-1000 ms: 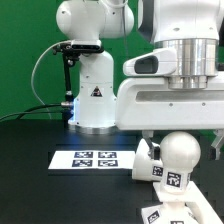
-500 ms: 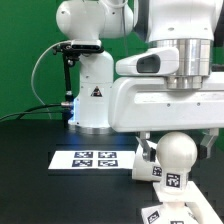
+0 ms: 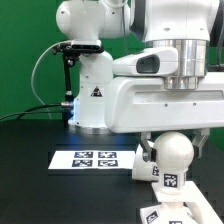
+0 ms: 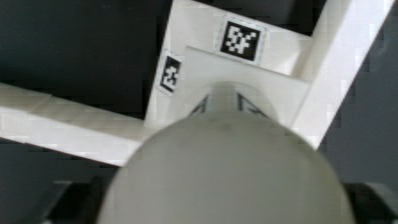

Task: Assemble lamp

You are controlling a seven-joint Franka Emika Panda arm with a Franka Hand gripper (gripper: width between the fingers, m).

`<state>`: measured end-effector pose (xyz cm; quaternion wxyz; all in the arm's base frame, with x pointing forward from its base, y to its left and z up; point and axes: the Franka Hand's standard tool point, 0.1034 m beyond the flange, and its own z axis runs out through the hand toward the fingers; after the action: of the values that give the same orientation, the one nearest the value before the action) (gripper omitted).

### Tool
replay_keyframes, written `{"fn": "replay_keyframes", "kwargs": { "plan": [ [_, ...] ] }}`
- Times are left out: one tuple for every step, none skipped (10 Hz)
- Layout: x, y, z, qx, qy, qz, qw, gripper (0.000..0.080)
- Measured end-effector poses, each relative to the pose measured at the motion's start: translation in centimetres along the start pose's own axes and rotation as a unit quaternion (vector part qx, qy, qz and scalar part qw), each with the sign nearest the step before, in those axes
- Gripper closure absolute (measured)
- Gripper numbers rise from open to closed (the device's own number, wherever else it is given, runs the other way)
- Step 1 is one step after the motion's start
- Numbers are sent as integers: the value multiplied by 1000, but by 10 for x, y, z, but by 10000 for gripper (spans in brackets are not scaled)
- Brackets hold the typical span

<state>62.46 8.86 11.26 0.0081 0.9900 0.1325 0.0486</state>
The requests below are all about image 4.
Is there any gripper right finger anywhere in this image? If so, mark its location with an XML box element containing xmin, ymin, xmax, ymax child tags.
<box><xmin>345</xmin><ymin>182</ymin><xmax>398</xmax><ymax>224</ymax></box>

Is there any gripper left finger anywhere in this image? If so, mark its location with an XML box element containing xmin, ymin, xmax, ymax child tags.
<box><xmin>23</xmin><ymin>179</ymin><xmax>103</xmax><ymax>224</ymax></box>

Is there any white lamp bulb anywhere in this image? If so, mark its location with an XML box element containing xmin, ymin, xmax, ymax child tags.
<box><xmin>98</xmin><ymin>83</ymin><xmax>356</xmax><ymax>224</ymax></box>

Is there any white lamp base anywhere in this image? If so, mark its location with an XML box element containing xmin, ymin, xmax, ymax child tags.
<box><xmin>144</xmin><ymin>0</ymin><xmax>313</xmax><ymax>128</ymax></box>

